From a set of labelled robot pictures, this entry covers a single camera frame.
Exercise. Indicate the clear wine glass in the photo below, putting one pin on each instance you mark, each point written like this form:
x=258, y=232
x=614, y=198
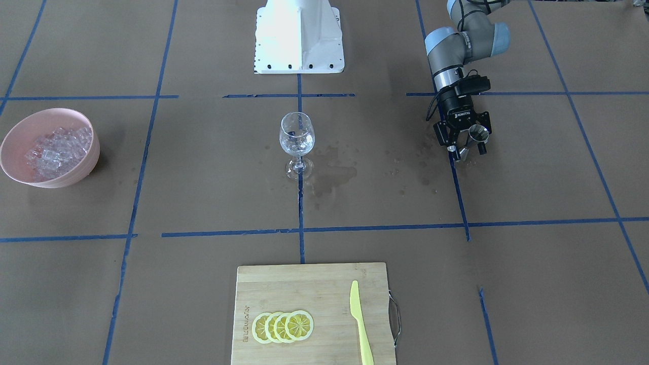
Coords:
x=297, y=139

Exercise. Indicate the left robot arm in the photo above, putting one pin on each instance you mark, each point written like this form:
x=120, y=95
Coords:
x=449, y=50

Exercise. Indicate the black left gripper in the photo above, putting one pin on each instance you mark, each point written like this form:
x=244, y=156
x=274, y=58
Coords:
x=454, y=108

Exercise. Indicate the bamboo cutting board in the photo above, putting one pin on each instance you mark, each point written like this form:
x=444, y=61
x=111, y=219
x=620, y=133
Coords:
x=323, y=290

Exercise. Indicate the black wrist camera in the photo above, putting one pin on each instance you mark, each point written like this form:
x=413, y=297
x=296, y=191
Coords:
x=473, y=85

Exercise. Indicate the yellow plastic knife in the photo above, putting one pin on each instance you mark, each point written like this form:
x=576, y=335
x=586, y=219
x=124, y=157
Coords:
x=356, y=312

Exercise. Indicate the pile of ice cubes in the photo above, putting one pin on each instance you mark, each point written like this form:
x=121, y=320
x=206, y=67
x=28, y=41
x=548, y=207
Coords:
x=58, y=152

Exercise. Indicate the lemon slice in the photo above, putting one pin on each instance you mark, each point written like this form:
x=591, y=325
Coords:
x=269, y=327
x=259, y=328
x=299, y=325
x=279, y=328

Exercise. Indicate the pink bowl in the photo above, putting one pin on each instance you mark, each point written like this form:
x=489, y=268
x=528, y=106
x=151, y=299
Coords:
x=22, y=137

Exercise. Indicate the steel double jigger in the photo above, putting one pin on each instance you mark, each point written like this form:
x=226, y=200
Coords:
x=470, y=142

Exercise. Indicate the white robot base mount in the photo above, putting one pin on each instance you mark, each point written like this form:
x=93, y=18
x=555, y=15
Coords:
x=298, y=37

